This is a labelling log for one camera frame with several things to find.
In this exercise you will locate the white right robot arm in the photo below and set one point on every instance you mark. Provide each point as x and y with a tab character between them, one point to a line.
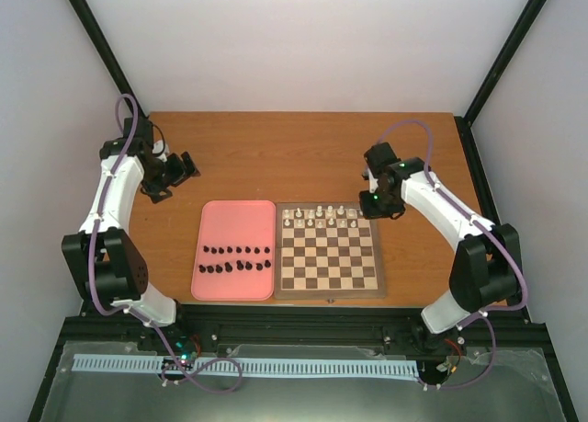
487	266

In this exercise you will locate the wooden chess board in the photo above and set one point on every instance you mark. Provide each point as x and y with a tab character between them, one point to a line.
330	262

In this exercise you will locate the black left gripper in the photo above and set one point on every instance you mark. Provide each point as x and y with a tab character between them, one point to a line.
179	171

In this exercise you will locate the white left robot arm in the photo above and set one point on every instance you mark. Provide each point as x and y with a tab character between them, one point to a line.
108	269

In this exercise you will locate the pink plastic tray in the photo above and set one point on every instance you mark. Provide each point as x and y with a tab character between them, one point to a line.
235	223

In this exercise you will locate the light blue cable duct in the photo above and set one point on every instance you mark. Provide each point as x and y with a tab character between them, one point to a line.
251	368

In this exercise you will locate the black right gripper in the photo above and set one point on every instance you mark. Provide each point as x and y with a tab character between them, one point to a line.
368	212

